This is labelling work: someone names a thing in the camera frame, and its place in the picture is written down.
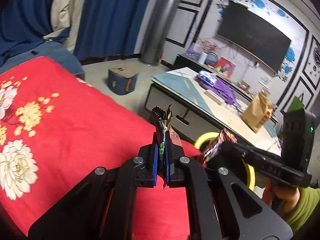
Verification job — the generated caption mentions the black energy bar wrapper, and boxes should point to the black energy bar wrapper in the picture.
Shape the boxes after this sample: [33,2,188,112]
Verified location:
[202,128,237,163]

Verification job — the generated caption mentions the green black snack wrapper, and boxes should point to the green black snack wrapper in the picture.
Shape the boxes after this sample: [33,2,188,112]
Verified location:
[151,103,172,161]

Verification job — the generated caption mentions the yellow rim trash bin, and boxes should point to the yellow rim trash bin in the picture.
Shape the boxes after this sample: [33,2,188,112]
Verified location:
[194,132,255,191]

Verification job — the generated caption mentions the right hand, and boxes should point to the right hand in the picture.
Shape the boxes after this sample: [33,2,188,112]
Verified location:
[262,179,300,218]

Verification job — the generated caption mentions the brown paper bag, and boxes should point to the brown paper bag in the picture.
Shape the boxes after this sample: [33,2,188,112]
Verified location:
[241,92,274,133]

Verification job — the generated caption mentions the green right sleeve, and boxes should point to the green right sleeve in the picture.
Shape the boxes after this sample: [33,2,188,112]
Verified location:
[284,187,320,234]

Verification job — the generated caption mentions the purple cloth on table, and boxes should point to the purple cloth on table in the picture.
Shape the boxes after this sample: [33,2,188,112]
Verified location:
[196,77,240,107]

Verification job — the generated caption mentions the red floral blanket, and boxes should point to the red floral blanket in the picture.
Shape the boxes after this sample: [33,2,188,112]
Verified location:
[1,57,189,239]

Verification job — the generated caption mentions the tissue pack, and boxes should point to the tissue pack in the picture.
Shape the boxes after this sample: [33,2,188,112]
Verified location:
[197,70,216,86]

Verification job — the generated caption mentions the black flat television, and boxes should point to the black flat television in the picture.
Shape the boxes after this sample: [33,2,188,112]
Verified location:
[217,1,291,73]

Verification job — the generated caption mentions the white vase red flowers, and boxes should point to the white vase red flowers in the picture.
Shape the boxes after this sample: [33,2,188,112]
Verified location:
[200,40,220,66]

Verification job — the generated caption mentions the blue storage stool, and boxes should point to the blue storage stool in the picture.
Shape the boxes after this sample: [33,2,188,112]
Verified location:
[107,67,138,95]

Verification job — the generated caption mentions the purple box on cabinet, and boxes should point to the purple box on cabinet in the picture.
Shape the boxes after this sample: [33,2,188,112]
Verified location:
[185,43,202,60]

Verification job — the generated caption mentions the black tv cabinet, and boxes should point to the black tv cabinet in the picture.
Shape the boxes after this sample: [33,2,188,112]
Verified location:
[173,53,253,100]

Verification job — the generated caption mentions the blue sofa cover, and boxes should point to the blue sofa cover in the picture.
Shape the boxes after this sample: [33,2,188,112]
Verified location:
[1,41,85,81]

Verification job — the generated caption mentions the silver tower air conditioner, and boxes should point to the silver tower air conditioner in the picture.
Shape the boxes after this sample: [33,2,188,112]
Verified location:
[140,0,180,66]

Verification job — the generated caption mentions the dark blue curtain right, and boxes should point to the dark blue curtain right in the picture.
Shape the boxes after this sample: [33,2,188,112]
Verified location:
[74,0,149,60]

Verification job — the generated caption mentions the dark blue curtain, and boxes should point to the dark blue curtain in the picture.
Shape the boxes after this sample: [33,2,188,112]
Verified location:
[74,0,149,60]
[1,0,54,64]

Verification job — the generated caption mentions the dark blue curtain left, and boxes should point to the dark blue curtain left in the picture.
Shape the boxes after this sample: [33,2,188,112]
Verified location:
[1,0,54,64]

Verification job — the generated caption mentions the beige curtain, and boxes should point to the beige curtain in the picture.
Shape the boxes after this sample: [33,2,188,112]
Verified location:
[43,0,85,53]

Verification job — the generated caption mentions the colourful picture frame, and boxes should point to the colourful picture frame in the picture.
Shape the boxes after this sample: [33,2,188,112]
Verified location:
[214,57,236,78]

